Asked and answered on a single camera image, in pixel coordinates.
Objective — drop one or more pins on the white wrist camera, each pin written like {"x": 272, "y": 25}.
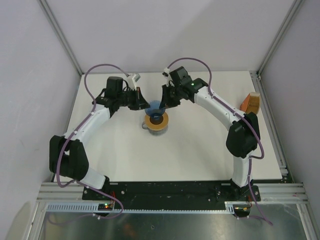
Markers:
{"x": 166, "y": 73}
{"x": 132, "y": 80}

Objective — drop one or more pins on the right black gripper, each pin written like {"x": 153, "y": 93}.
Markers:
{"x": 167, "y": 102}

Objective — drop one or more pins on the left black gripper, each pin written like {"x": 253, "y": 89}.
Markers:
{"x": 137, "y": 95}

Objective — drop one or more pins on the clear glass pitcher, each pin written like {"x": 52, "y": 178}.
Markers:
{"x": 153, "y": 131}

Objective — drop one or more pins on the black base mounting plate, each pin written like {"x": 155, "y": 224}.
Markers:
{"x": 180, "y": 195}

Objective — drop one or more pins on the grey slotted cable duct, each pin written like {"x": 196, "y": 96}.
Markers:
{"x": 97, "y": 207}

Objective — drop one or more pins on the blue ribbed dripper cone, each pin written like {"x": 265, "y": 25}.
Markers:
{"x": 154, "y": 112}

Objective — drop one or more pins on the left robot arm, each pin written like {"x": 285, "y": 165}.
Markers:
{"x": 67, "y": 154}

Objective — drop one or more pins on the orange filter holder stack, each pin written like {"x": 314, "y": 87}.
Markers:
{"x": 251, "y": 104}

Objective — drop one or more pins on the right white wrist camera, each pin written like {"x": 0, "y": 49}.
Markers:
{"x": 166, "y": 73}

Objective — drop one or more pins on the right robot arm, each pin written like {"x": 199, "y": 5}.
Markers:
{"x": 243, "y": 128}

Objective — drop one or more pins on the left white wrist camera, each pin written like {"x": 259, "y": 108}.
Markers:
{"x": 132, "y": 80}

